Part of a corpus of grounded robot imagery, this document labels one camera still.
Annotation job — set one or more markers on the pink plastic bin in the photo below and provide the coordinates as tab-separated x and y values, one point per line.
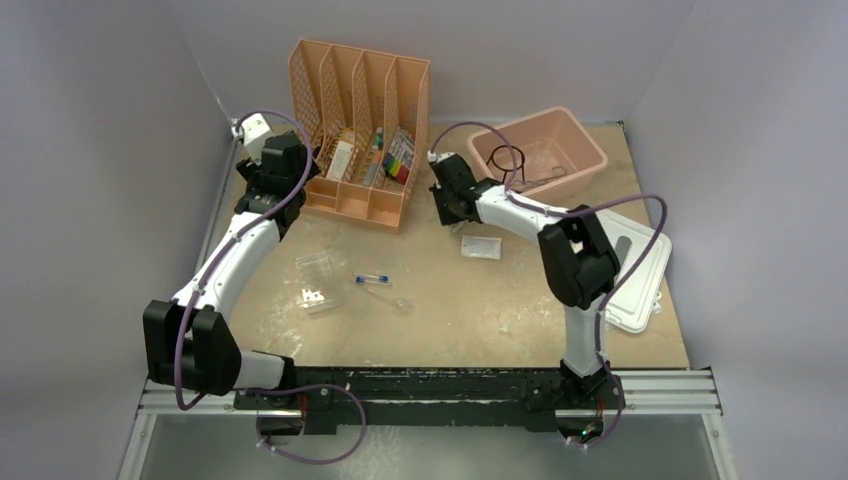
549	138

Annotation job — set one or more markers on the black wire tripod stand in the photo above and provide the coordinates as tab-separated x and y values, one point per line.
499	161

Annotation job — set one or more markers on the orange plastic file organizer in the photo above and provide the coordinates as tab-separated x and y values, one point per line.
335	87

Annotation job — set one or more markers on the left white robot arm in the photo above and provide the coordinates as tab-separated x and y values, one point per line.
188	342

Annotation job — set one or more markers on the white clay triangle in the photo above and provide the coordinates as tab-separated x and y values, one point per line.
456	228

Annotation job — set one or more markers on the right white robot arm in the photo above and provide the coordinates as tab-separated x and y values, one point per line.
579	262

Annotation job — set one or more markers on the blue capped test tube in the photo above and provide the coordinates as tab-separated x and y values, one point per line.
372	279

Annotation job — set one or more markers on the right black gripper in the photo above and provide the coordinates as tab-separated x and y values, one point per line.
446	218

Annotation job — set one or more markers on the white orange box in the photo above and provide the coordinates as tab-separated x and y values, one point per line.
342	155

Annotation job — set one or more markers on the aluminium frame rail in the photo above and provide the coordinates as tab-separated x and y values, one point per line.
645	393

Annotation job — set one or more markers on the clear test tube rack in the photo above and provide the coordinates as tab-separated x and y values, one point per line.
320	290

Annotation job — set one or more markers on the green capped tube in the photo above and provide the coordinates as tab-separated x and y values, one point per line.
374	158

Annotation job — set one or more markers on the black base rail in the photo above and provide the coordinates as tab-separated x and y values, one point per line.
539	400

